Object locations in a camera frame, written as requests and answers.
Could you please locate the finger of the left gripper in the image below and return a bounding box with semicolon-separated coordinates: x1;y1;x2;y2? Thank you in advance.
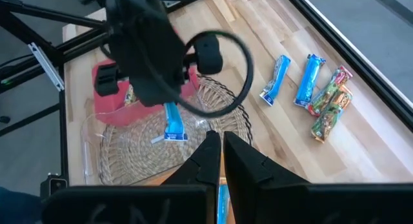
94;63;125;98
183;34;224;76

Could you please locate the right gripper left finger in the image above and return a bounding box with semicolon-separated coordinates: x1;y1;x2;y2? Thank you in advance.
41;130;223;224

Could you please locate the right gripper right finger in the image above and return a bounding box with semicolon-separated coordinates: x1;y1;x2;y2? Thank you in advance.
222;130;413;224

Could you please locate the green Chewy granola bar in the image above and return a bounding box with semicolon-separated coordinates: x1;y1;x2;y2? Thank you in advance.
310;87;353;143
124;83;138;105
306;65;354;117

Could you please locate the blue granola bar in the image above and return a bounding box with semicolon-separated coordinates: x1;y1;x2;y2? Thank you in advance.
163;101;189;142
216;184;230;224
293;54;327;108
259;54;292;107

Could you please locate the pink translucent plastic bin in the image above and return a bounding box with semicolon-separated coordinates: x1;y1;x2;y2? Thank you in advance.
91;57;200;127

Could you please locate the silver aluminium extrusion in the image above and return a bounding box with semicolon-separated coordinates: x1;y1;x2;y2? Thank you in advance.
27;42;65;92

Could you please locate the clear plastic bin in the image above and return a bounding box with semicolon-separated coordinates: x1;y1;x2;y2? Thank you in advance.
80;101;223;186

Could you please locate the small black camera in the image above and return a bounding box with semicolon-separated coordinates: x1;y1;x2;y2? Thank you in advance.
39;173;69;201

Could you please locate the black aluminium frame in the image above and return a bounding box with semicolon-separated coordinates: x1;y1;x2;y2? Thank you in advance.
0;0;413;186

